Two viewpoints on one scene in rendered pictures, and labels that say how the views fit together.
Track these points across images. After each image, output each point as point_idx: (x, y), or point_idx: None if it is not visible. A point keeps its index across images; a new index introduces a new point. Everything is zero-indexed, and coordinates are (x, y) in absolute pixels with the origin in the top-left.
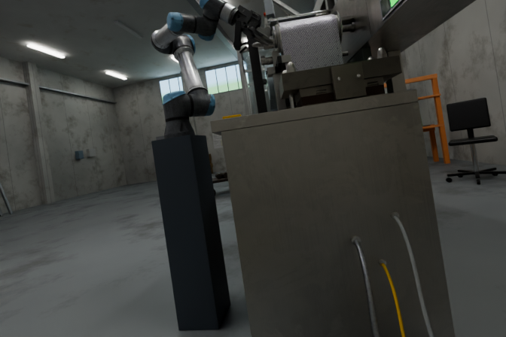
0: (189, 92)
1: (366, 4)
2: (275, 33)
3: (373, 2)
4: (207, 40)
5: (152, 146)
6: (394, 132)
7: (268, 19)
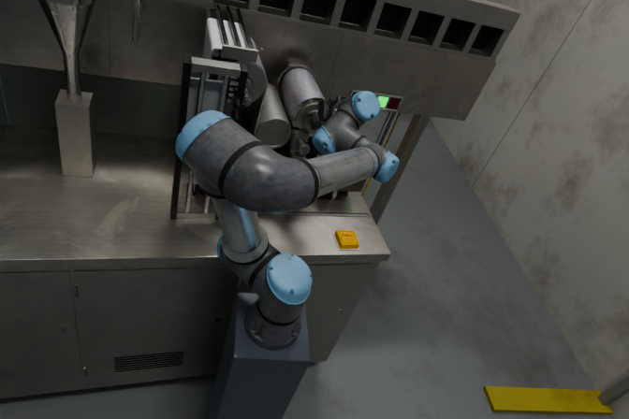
0: (266, 250)
1: (329, 76)
2: None
3: (341, 82)
4: (322, 154)
5: (308, 365)
6: None
7: None
